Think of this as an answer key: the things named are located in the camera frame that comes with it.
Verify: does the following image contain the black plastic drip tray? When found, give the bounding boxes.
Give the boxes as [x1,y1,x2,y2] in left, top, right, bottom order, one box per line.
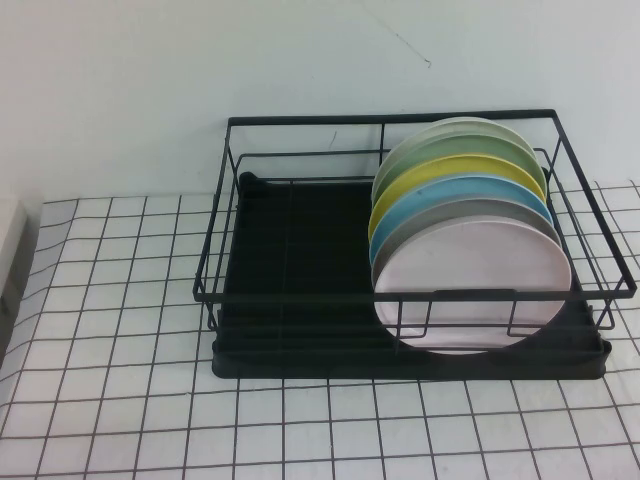
[211,171,612,383]

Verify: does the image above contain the pink plate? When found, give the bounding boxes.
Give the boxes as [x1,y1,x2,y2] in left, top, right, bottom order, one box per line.
[372,215,575,356]

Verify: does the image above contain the green plate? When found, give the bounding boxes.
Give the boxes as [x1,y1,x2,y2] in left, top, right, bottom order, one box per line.
[372,133,544,201]

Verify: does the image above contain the yellow plate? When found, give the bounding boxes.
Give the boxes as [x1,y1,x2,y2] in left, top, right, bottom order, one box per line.
[368,154,548,241]

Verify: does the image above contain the white black-grid tablecloth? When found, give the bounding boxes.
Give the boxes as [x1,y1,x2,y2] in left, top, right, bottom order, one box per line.
[0,180,640,480]

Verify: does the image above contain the pale white-green plate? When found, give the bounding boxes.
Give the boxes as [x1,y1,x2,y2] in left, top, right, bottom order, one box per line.
[372,116,537,194]

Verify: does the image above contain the blue plate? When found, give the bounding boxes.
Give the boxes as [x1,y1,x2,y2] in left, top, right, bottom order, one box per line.
[368,175,555,266]

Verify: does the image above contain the black wire dish rack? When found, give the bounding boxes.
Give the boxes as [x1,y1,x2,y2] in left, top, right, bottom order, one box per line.
[192,107,639,352]

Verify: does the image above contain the grey plate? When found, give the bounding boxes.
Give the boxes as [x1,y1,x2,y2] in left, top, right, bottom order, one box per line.
[370,198,564,281]

